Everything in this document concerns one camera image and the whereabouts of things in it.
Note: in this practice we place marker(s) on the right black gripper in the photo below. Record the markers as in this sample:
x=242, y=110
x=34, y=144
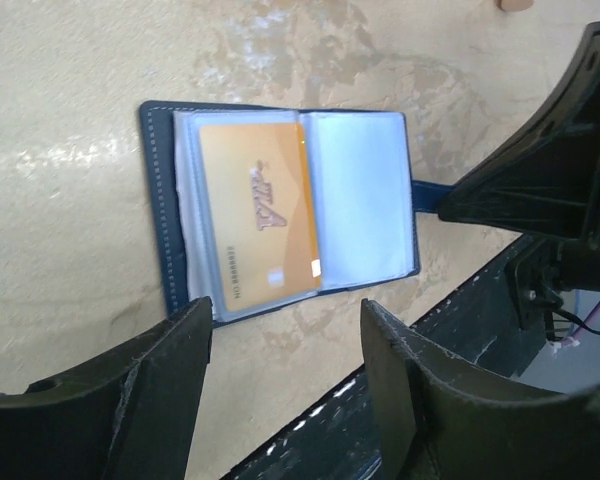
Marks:
x=545, y=179

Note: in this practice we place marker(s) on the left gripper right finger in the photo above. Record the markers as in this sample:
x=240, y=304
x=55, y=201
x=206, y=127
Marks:
x=470, y=423

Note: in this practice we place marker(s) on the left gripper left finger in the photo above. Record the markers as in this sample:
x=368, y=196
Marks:
x=128, y=413

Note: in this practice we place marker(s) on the blue leather card holder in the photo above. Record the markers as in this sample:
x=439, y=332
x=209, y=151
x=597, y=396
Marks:
x=364, y=198

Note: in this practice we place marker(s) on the gold VIP credit card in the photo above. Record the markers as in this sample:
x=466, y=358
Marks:
x=257, y=180

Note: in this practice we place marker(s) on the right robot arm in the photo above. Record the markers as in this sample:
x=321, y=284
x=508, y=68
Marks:
x=543, y=270

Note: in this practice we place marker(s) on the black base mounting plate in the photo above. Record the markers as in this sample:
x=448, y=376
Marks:
x=338, y=436

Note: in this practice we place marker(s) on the pink microphone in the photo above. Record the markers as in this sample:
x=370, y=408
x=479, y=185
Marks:
x=511, y=6

